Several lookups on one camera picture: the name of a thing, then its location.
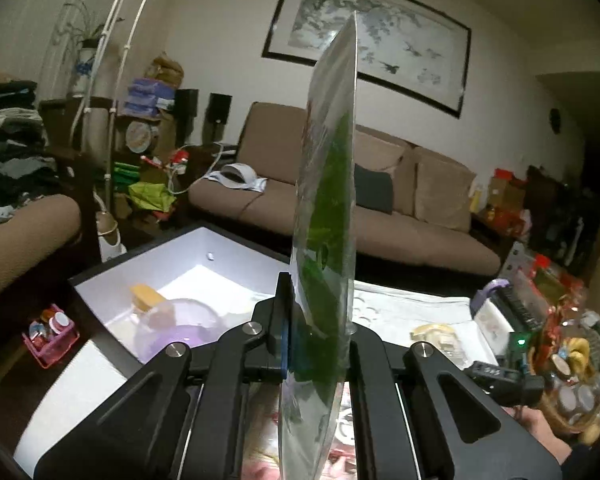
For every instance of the purple lid container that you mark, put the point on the purple lid container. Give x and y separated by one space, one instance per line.
182 327

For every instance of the black cushion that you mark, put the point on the black cushion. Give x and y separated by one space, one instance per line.
373 189

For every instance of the person right hand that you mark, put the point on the person right hand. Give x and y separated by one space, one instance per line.
537 425

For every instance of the tan sofa pillow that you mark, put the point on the tan sofa pillow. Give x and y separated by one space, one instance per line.
442 194

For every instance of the wicker basket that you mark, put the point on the wicker basket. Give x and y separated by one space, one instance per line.
571 398

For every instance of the banana bunch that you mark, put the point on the banana bunch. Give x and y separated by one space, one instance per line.
578 351

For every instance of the clear bag yellow snacks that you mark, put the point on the clear bag yellow snacks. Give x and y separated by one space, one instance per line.
445 339

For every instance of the gold lid clear jar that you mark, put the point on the gold lid clear jar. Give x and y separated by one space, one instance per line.
144 298

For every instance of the brown sofa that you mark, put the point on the brown sofa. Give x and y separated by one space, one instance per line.
271 143

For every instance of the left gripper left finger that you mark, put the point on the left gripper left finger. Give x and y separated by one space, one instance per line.
279 329

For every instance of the framed ink painting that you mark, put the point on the framed ink painting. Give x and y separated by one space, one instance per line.
403 45

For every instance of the black white storage box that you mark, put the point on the black white storage box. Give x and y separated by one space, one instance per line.
201 275

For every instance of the pink basket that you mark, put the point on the pink basket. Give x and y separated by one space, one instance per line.
50 336

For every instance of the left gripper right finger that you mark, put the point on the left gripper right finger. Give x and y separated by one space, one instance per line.
353 357

